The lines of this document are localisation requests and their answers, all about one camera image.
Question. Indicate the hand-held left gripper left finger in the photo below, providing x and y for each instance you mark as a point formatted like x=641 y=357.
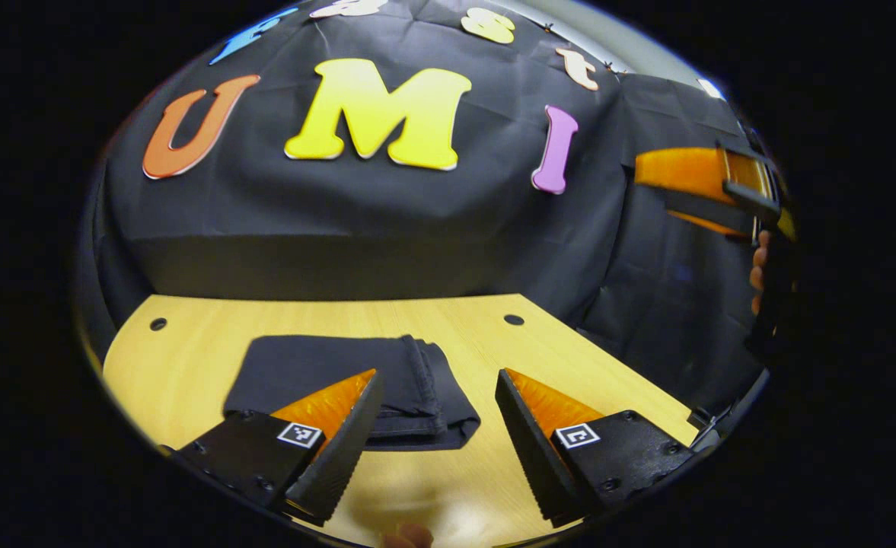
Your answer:
x=341 y=449

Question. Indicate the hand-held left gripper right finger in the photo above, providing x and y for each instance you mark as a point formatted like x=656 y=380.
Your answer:
x=535 y=457

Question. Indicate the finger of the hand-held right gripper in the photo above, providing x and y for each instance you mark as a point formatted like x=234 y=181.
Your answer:
x=683 y=171
x=714 y=209

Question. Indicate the black jeans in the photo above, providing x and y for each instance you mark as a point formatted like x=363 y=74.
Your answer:
x=318 y=365

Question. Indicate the small ceiling light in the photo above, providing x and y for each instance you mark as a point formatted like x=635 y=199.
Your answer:
x=710 y=87

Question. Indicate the black backdrop cloth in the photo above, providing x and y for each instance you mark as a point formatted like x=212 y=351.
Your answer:
x=417 y=205

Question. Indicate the black table bracket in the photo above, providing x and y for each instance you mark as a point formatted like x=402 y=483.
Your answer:
x=710 y=430

